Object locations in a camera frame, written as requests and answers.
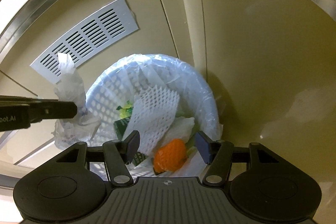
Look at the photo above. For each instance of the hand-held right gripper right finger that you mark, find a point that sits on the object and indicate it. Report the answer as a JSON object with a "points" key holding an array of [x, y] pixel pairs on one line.
{"points": [[203, 147]]}

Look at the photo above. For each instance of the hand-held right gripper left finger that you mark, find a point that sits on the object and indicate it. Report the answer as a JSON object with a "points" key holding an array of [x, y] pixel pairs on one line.
{"points": [[134, 143]]}

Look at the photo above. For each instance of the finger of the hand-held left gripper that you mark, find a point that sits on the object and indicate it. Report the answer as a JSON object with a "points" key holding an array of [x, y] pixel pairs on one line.
{"points": [[15, 99], [57, 109]]}

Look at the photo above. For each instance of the clear plastic bottle green label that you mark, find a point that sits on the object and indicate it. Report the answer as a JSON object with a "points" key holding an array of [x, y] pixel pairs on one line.
{"points": [[121, 129]]}

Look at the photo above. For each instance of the large white tissue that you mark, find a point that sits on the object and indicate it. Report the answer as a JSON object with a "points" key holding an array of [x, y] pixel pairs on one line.
{"points": [[71, 82]]}

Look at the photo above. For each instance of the yellow green wrapper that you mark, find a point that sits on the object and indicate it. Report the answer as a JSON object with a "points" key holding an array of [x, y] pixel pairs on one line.
{"points": [[125, 109]]}

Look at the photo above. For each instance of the white foam fruit net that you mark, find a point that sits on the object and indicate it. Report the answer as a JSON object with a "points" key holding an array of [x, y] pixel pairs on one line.
{"points": [[155, 111]]}

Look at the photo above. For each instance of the pale plastic mesh wastebasket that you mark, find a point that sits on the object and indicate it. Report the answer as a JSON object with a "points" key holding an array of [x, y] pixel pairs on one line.
{"points": [[110, 87]]}

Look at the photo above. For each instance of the grey cabinet vent grille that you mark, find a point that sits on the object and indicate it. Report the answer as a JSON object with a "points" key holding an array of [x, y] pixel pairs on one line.
{"points": [[86, 37]]}

